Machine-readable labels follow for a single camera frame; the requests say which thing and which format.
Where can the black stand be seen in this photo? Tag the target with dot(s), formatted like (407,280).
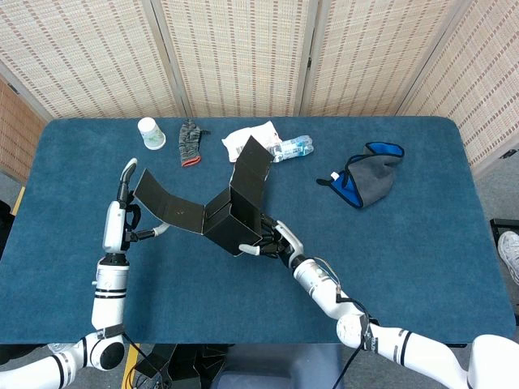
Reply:
(503,225)

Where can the blue carpet floor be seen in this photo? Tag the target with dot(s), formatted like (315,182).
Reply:
(405,263)

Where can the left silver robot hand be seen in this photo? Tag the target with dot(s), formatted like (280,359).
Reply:
(113,227)

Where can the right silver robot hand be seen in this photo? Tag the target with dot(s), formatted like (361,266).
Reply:
(288,243)

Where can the white sneaker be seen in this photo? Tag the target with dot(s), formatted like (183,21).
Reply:
(510,251)

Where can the white paper cup green print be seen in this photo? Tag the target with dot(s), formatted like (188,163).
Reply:
(151,135)

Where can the white plastic package pink print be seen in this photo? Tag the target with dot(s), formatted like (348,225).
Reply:
(231,146)

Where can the grey blue cloth pouch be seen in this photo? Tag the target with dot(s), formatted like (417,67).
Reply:
(377,178)

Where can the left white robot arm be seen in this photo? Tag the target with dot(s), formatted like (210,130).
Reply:
(109,291)

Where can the brown woven screen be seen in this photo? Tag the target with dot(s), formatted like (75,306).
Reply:
(16,133)

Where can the black foldable cardboard box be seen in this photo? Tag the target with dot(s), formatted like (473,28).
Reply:
(243,190)

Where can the beige woven folding screen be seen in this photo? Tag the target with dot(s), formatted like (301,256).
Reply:
(243,56)

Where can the clear plastic water bottle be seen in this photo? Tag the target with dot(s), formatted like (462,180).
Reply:
(294,149)

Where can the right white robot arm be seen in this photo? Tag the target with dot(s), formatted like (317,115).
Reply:
(324,291)

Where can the grey knit glove orange cuff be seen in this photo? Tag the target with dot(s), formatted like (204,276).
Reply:
(189,142)

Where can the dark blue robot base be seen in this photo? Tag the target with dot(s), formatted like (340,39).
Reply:
(275,368)

